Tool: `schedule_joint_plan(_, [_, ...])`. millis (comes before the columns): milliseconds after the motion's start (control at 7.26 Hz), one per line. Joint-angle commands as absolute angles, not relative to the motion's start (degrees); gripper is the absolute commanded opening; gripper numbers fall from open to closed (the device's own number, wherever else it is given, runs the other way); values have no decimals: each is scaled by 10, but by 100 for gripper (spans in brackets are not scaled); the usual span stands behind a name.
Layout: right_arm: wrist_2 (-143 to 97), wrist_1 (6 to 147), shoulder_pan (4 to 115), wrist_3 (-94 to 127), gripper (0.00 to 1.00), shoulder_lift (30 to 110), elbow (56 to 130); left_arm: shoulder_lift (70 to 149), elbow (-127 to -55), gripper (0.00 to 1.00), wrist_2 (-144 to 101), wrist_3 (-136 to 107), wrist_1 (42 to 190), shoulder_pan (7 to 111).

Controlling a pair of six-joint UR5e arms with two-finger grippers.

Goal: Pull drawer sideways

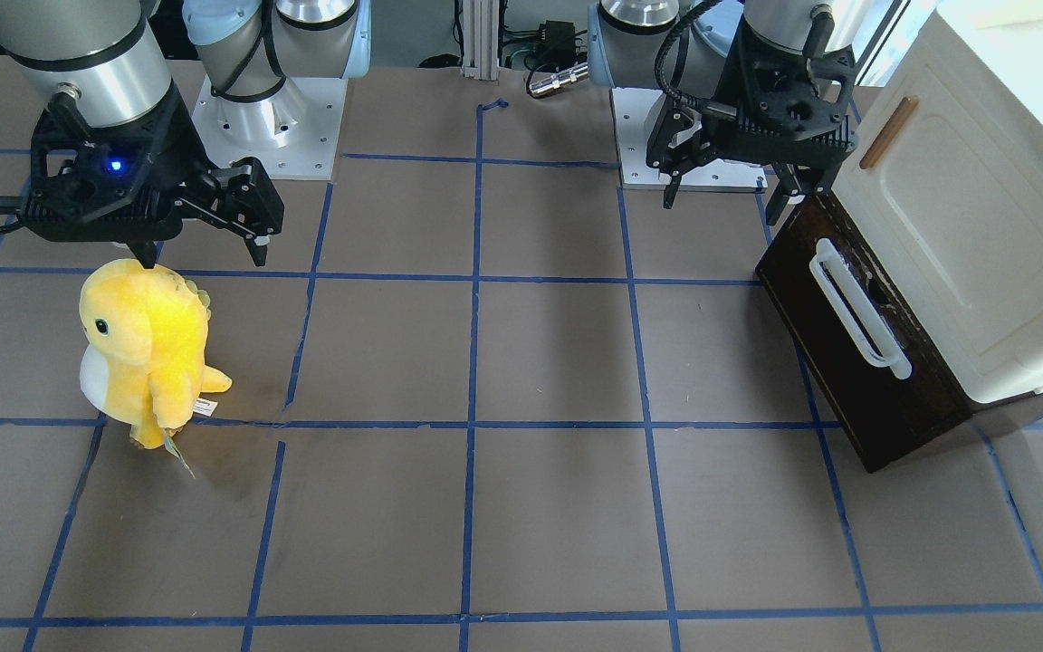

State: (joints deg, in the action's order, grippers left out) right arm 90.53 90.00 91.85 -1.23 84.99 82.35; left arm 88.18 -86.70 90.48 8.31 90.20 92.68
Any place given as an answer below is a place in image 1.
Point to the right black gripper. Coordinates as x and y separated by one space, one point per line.
183 148

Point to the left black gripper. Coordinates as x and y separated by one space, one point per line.
728 84

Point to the white drawer handle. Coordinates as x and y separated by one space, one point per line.
866 327

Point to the dark wooden drawer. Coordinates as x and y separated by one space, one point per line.
889 422

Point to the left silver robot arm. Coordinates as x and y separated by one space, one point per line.
627 39

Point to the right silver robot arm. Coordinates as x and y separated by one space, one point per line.
106 55

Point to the yellow plush dinosaur toy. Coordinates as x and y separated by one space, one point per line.
146 363

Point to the silver metal connector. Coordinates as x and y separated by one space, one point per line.
540 89

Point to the black power adapter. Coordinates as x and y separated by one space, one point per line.
556 44

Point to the white cabinet body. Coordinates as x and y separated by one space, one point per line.
947 189

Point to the aluminium frame post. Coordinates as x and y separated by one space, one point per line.
480 22

